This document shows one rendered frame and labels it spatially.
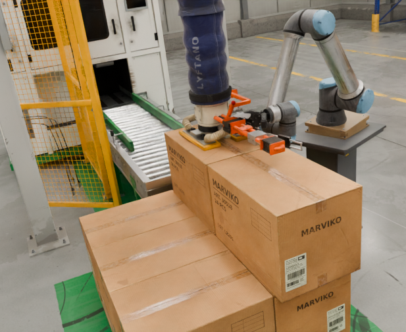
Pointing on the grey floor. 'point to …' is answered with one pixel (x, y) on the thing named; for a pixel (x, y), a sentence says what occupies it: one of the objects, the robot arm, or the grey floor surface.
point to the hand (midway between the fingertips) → (236, 125)
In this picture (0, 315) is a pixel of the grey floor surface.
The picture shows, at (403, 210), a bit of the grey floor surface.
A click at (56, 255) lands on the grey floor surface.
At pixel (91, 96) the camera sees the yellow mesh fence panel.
